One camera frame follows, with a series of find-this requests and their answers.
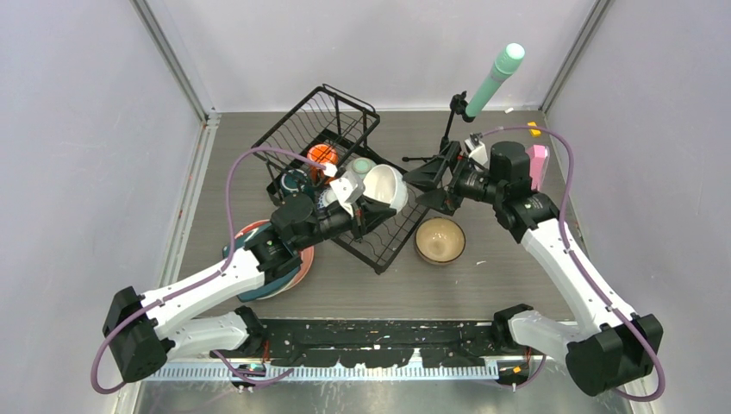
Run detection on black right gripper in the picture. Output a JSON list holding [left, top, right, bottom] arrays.
[[403, 141, 505, 216]]

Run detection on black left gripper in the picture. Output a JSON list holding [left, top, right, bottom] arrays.
[[294, 193, 395, 251]]

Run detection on white blue-rimmed bowl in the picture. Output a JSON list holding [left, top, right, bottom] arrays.
[[363, 164, 409, 212]]

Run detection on light green bowl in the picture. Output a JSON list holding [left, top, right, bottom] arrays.
[[347, 157, 377, 179]]

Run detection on orange mug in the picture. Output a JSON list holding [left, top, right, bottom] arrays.
[[307, 143, 340, 184]]

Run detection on dark green mug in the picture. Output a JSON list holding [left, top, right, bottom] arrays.
[[279, 169, 315, 199]]

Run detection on red patterned bowl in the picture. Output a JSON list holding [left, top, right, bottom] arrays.
[[316, 188, 338, 215]]

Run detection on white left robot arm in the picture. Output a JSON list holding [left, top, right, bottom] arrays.
[[94, 191, 408, 384]]

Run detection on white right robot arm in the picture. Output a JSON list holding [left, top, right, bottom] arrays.
[[404, 141, 664, 396]]

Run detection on brown striped bowl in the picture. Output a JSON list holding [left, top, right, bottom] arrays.
[[414, 217, 466, 266]]

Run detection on pink round plate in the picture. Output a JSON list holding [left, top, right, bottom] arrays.
[[235, 220, 315, 303]]

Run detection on black mini tripod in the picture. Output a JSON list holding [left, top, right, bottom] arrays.
[[421, 91, 472, 162]]

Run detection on pink wedge object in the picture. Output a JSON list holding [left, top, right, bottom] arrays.
[[526, 145, 550, 191]]

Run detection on teal square plate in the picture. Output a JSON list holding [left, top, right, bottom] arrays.
[[222, 220, 304, 302]]

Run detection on yellow small block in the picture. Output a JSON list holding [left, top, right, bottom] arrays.
[[527, 122, 541, 137]]

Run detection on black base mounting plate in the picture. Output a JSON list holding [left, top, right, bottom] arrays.
[[209, 317, 515, 370]]

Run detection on mint green microphone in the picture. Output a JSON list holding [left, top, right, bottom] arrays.
[[465, 42, 526, 118]]

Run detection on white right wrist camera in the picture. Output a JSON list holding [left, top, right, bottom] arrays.
[[464, 133, 489, 167]]

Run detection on black wire dish rack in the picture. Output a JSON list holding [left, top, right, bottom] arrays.
[[253, 85, 428, 273]]

